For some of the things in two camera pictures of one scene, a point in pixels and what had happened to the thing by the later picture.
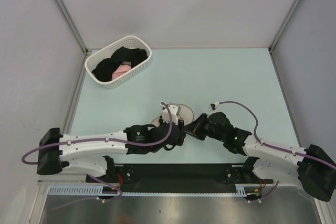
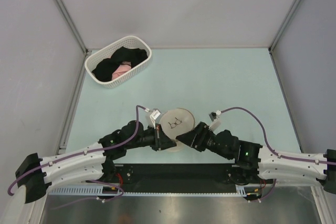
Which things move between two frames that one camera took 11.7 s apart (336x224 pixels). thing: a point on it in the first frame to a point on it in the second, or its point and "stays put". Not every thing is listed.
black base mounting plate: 178,178 stays put
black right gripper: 195,128 to 195,138
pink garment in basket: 124,66 stays put
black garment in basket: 105,67 stays put
